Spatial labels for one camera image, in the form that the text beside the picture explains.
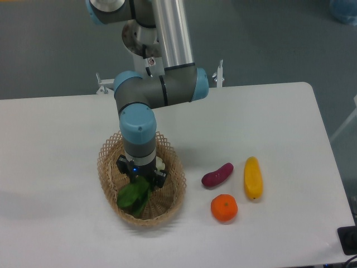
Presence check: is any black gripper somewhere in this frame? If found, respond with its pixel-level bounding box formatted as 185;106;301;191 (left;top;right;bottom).
116;155;167;190

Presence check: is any green bok choy vegetable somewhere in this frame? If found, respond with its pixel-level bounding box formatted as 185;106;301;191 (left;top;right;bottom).
115;156;166;218

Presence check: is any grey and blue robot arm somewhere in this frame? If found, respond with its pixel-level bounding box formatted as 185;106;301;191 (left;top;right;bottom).
86;1;209;188

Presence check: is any woven wicker basket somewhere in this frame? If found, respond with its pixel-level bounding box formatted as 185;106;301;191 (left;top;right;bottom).
97;131;186;227

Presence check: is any purple sweet potato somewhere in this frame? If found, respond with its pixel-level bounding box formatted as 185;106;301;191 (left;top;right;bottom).
201;162;234;188

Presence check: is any orange mandarin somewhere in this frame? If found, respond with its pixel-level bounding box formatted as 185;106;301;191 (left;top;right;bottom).
211;194;238;222

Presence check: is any yellow corn cob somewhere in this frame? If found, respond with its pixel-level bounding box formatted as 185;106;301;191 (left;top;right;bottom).
244;156;263;200

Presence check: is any black device at table edge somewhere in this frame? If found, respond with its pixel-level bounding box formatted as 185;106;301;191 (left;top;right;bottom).
337;226;356;256

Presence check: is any blue plastic bag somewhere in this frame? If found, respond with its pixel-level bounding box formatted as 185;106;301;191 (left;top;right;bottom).
329;0;356;26

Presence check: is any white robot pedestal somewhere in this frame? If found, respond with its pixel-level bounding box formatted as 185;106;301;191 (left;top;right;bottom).
132;54;165;78

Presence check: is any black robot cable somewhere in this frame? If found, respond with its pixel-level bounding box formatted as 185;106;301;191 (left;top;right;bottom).
142;44;154;78

